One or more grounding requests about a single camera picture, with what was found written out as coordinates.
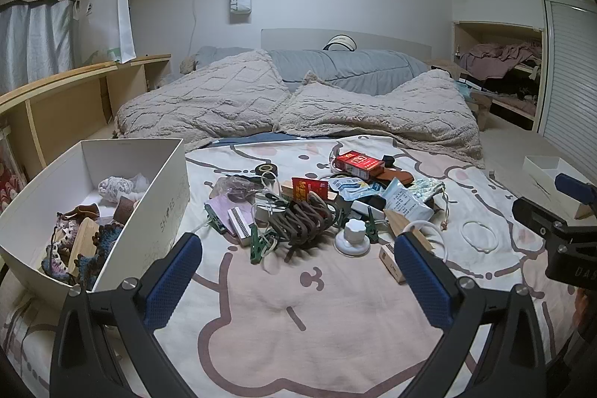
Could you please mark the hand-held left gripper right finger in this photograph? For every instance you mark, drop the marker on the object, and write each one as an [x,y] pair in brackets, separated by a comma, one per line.
[422,281]

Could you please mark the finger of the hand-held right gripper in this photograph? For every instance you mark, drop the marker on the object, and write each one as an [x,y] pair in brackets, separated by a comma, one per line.
[536,216]
[576,188]

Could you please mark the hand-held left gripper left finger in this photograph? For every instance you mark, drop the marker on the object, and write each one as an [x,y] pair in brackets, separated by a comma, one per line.
[172,281]

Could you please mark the small cream box brown label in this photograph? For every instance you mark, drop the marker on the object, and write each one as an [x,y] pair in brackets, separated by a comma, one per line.
[389,260]

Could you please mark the light wooden block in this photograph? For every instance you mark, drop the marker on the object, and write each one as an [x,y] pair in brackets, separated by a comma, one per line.
[403,225]

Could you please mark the white cardboard box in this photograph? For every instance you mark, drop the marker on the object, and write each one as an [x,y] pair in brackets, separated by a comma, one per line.
[158,202]

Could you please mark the white box lid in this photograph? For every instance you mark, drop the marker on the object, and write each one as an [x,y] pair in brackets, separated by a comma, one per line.
[545,172]

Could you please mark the green clothespin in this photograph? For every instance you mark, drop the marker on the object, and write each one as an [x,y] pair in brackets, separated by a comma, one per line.
[214,223]
[256,244]
[373,228]

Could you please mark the blue crochet piece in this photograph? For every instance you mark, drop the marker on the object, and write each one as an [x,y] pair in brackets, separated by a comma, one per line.
[105,242]

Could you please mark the white printed pouch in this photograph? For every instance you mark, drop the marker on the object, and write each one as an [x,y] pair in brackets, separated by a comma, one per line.
[405,204]

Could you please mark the white suction knob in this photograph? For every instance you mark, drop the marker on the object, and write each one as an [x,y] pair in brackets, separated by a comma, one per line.
[353,237]

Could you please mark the purple box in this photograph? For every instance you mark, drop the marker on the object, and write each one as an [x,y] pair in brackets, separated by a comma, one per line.
[221,209]

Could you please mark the white striped box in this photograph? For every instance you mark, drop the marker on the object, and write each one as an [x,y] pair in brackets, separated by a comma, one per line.
[240,225]

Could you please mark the white power adapter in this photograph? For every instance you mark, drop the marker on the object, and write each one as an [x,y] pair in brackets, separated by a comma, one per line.
[366,207]

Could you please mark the pale wooden box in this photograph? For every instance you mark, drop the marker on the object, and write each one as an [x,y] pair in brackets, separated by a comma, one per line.
[84,239]

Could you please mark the brown leather wallet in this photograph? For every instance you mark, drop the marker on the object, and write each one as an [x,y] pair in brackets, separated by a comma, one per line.
[396,177]

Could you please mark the closet shelf niche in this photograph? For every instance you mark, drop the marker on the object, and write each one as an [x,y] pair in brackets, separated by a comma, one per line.
[513,99]

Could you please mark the white lace cloth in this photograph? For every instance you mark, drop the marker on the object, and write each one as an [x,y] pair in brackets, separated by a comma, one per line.
[119,186]

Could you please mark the white louvered door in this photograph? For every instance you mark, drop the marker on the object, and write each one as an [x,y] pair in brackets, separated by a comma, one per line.
[569,76]

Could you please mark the blue white packet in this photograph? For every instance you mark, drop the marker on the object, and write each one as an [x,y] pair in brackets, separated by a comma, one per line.
[354,188]

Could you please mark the multicolour crochet piece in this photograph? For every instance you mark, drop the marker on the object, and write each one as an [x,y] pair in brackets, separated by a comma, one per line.
[60,239]

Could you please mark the black charger cube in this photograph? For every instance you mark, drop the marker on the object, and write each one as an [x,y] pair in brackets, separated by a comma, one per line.
[388,161]

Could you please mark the printed cartoon blanket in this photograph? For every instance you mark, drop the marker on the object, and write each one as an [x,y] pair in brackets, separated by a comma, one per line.
[298,309]

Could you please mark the red rectangular box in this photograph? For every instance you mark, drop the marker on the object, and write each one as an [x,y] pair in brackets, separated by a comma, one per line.
[359,162]

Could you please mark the black tape roll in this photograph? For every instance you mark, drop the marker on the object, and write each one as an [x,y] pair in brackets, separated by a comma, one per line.
[267,169]

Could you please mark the red and gold box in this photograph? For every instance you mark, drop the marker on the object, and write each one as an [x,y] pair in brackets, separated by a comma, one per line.
[308,188]

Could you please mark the pile of clothes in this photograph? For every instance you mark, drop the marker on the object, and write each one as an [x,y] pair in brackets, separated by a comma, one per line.
[503,57]

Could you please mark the beige fluffy blanket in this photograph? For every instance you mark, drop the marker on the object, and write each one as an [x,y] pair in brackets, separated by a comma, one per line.
[350,109]

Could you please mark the wooden shelf unit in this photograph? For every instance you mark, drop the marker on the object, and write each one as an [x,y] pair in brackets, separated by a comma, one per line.
[60,99]

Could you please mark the grey duvet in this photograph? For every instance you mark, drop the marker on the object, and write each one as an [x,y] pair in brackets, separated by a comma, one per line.
[345,67]

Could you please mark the white visor cap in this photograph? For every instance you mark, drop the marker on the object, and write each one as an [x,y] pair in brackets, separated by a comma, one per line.
[339,42]

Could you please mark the white tote bag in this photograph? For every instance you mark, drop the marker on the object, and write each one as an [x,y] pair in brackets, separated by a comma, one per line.
[109,20]

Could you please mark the grey headboard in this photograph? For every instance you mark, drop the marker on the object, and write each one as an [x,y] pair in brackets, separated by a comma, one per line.
[298,39]

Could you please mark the grey curtain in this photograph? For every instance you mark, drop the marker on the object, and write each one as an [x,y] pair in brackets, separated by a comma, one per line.
[37,39]

